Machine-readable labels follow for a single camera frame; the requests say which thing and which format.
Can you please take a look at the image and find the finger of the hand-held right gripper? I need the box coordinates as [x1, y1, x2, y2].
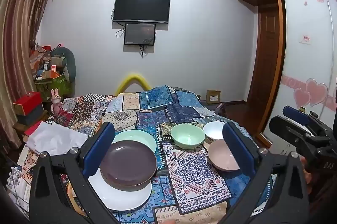
[283, 105, 311, 125]
[269, 115, 320, 154]

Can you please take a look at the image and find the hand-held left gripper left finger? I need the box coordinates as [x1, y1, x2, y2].
[28, 122, 122, 224]

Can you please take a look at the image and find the cardboard box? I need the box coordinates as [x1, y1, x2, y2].
[206, 89, 222, 104]

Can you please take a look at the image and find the green bowl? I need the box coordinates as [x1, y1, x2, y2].
[170, 124, 206, 149]

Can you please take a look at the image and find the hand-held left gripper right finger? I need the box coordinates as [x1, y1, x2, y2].
[221, 122, 309, 224]

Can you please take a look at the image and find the green bag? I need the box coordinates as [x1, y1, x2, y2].
[35, 74, 73, 100]

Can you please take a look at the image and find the stack of printed papers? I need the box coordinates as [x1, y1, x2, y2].
[5, 163, 35, 214]

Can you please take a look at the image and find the grey box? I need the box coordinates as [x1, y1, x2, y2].
[17, 105, 45, 125]

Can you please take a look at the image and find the small black wall monitor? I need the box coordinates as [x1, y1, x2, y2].
[124, 23, 156, 46]

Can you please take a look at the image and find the pile of household clutter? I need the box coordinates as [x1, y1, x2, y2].
[29, 42, 66, 79]

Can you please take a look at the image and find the pink bowl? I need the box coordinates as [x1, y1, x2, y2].
[207, 139, 241, 171]

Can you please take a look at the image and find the white plate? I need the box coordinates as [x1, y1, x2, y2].
[88, 171, 152, 211]

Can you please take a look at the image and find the pink bunny toy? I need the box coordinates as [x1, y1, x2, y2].
[51, 89, 64, 115]

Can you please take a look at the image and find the striped brown curtain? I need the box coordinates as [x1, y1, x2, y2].
[0, 0, 60, 135]

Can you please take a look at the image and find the white cloth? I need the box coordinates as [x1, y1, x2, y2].
[26, 121, 88, 156]

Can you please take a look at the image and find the black wall television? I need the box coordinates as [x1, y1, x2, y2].
[113, 0, 171, 24]

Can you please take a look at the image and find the patchwork printed blanket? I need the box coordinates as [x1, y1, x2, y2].
[21, 85, 277, 224]

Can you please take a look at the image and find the white heart-print wardrobe door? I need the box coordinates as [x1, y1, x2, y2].
[259, 0, 337, 145]

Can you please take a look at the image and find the brown plate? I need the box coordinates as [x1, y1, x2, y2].
[99, 140, 158, 191]

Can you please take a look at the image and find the light green plate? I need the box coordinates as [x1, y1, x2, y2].
[112, 130, 158, 158]

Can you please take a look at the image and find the person's right hand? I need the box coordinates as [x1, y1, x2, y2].
[300, 157, 313, 193]

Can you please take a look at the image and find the white bowl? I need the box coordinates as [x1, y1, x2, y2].
[203, 121, 227, 144]

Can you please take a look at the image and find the red box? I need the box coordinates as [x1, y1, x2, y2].
[13, 92, 43, 116]

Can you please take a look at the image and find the wooden door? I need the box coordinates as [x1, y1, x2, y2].
[246, 6, 281, 135]

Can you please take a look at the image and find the yellow foam tube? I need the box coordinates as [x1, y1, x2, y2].
[114, 72, 152, 95]

